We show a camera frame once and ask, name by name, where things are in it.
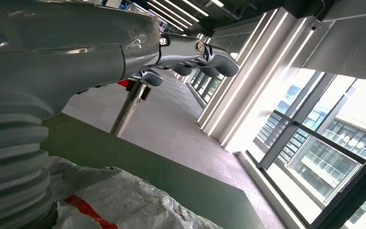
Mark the white red parcel with hole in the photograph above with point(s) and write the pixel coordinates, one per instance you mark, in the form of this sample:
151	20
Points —
132	202

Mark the white pillar with light strips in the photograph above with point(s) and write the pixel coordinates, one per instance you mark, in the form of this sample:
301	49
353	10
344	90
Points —
249	79

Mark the silver metal post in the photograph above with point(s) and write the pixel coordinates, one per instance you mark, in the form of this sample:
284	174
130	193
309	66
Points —
129	107

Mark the dark framed window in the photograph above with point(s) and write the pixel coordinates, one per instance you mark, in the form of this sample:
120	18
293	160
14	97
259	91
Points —
312	142

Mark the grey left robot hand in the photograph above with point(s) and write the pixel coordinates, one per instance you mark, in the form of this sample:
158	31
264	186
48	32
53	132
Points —
60	57

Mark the long ceiling light strip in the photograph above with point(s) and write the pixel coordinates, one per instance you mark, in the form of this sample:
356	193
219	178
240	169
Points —
175	12
195	8
167	17

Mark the small security camera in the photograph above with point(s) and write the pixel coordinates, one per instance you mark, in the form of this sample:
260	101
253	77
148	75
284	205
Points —
315	26

